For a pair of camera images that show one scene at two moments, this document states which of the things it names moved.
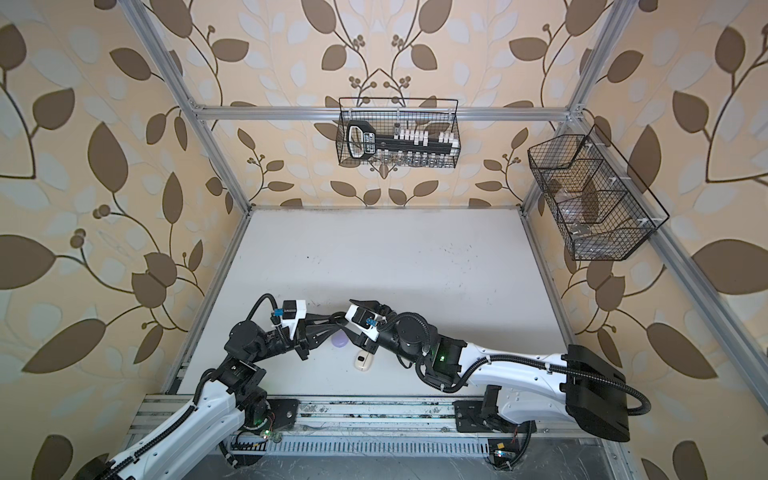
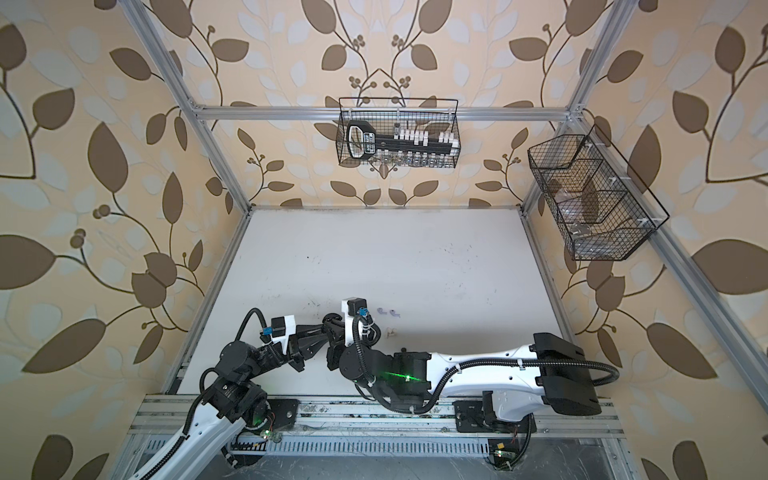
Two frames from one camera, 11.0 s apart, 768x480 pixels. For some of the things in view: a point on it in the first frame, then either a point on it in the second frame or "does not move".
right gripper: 369,345 → 336,345
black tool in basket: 363,142 does not move
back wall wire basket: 398,133 does not move
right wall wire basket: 603,207 does not move
